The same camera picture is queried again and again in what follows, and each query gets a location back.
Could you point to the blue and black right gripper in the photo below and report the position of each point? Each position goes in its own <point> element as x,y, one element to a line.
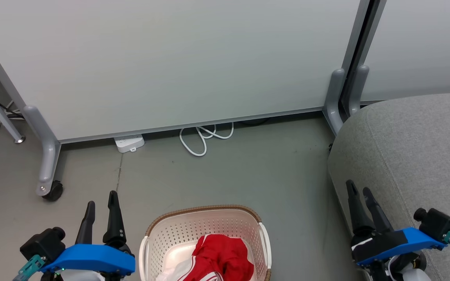
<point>397,242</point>

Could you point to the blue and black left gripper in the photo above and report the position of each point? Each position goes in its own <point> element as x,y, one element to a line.
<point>92,259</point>

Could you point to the red and white garment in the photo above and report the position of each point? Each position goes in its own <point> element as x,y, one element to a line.
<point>221,255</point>

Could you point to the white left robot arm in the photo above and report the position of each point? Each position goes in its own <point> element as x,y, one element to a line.
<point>80,276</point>

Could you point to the grey upholstered seat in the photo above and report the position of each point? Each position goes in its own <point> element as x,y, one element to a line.
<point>412,152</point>

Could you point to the black caster wheel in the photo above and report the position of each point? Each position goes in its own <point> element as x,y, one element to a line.
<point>55,191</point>

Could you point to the grey partition foot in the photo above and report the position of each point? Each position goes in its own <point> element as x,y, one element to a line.
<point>358,89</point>
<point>47,156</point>
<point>333,101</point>

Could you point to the white power strip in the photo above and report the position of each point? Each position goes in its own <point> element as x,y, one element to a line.
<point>129,143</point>

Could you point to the cream perforated laundry basket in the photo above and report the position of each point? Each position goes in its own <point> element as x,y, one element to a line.
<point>205,222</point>

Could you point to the narrow white partition panel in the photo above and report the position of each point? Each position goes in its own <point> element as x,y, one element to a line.
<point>424,47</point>

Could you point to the wide white partition panel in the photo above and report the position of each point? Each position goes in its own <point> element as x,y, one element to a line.
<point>170,58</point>

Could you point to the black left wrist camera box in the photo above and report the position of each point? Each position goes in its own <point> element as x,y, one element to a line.
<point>43,244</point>

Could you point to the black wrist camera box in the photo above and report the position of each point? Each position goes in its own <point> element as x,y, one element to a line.
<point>438,224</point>
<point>43,244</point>

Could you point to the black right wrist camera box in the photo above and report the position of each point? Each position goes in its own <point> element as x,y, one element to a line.
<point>438,224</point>

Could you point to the teal left camera connector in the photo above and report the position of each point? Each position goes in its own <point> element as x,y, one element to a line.
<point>29,267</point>

